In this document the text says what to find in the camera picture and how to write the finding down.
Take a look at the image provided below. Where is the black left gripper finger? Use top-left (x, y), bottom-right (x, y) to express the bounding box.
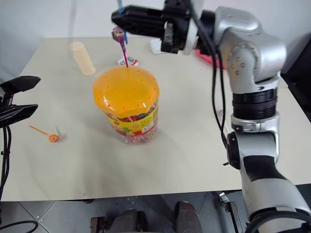
top-left (0, 104), bottom-right (39, 128)
top-left (0, 75), bottom-right (41, 98)

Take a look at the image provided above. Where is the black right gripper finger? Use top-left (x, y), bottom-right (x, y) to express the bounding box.
top-left (111, 4), bottom-right (166, 25)
top-left (113, 21), bottom-right (166, 39)

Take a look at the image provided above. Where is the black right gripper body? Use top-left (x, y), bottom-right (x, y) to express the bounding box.
top-left (160, 0), bottom-right (193, 54)

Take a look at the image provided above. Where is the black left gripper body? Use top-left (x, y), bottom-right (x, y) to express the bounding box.
top-left (0, 93), bottom-right (15, 111)

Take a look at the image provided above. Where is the blue stick lollipop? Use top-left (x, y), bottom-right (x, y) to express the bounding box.
top-left (116, 0), bottom-right (129, 45)

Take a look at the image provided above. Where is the orange perforated jar lid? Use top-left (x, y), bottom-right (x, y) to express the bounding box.
top-left (92, 66), bottom-right (161, 119)

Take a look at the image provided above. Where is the clear plastic lollipop jar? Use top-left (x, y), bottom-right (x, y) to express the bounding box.
top-left (104, 98), bottom-right (160, 146)

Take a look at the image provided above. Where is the white flat object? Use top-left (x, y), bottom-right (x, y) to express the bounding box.
top-left (150, 38), bottom-right (171, 55)

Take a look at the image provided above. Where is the purple lollipop pink stick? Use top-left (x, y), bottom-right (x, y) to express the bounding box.
top-left (111, 27), bottom-right (129, 68)

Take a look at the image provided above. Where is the small white printed box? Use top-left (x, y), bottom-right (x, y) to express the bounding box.
top-left (117, 56), bottom-right (140, 67)

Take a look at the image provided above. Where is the red pink object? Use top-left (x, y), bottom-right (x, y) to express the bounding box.
top-left (193, 48), bottom-right (228, 70)

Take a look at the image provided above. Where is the orange lollipop orange stick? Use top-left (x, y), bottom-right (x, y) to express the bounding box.
top-left (29, 125), bottom-right (60, 144)

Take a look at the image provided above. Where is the beige cardboard cylinder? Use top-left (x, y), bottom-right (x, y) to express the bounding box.
top-left (69, 41), bottom-right (97, 77)

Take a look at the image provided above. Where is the black monitor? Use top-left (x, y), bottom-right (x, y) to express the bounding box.
top-left (280, 31), bottom-right (311, 116)

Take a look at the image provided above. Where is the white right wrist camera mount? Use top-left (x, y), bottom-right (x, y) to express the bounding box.
top-left (182, 0), bottom-right (205, 56)

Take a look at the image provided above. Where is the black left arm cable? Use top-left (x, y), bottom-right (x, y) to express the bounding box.
top-left (0, 125), bottom-right (12, 196)

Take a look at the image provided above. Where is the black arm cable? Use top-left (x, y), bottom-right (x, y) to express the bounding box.
top-left (0, 125), bottom-right (12, 196)
top-left (188, 0), bottom-right (230, 149)

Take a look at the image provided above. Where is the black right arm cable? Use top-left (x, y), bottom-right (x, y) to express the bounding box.
top-left (188, 0), bottom-right (230, 149)

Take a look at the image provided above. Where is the black floor cable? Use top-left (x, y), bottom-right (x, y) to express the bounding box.
top-left (0, 219), bottom-right (39, 233)

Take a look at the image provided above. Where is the rusty brown metal bracket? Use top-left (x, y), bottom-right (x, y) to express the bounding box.
top-left (90, 216), bottom-right (107, 233)
top-left (219, 191), bottom-right (244, 233)

